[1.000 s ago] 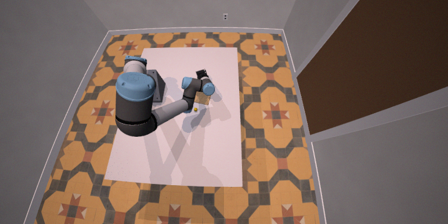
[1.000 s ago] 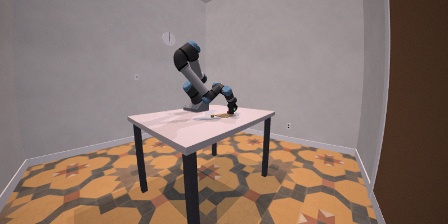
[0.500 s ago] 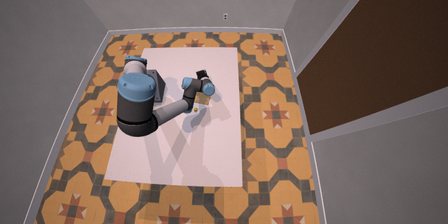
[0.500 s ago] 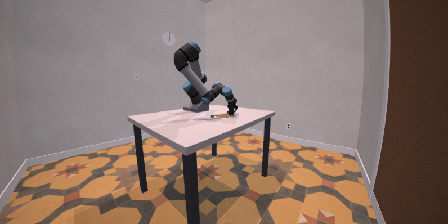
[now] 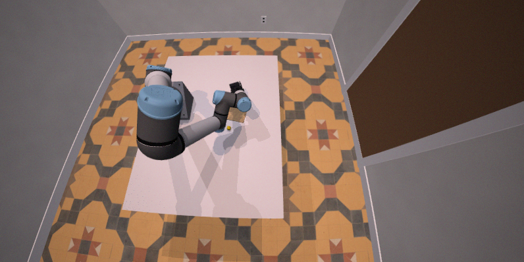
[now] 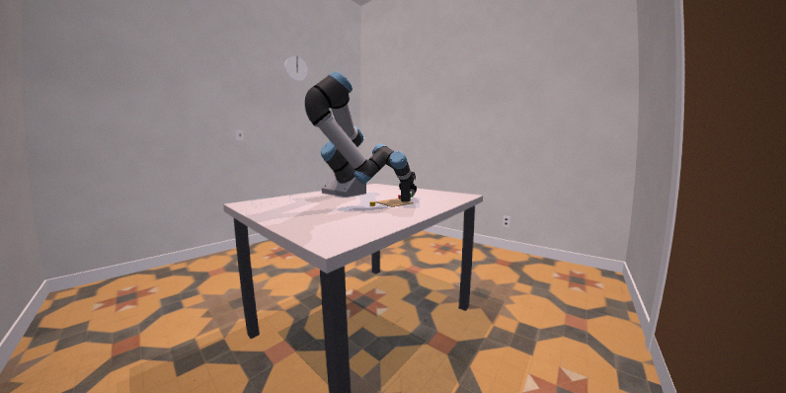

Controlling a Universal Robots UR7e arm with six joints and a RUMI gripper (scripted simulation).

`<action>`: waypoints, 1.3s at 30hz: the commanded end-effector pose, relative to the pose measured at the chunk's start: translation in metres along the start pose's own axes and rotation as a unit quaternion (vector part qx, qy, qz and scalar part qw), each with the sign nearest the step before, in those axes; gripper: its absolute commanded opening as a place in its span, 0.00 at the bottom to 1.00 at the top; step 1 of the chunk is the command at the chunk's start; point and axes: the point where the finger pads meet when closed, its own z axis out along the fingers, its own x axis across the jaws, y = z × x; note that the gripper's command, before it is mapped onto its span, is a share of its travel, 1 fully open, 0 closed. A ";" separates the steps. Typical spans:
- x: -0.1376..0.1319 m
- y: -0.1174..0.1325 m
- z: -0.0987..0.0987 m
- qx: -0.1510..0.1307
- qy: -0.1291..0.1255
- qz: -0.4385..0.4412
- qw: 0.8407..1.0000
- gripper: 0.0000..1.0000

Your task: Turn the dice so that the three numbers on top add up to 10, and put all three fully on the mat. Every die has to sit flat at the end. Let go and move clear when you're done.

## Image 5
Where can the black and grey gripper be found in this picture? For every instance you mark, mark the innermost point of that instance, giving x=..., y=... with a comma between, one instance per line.
x=233, y=85

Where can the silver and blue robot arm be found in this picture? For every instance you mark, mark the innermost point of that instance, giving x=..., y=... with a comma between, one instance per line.
x=159, y=111

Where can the tan mat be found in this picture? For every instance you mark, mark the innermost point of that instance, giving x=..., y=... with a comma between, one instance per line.
x=236, y=115

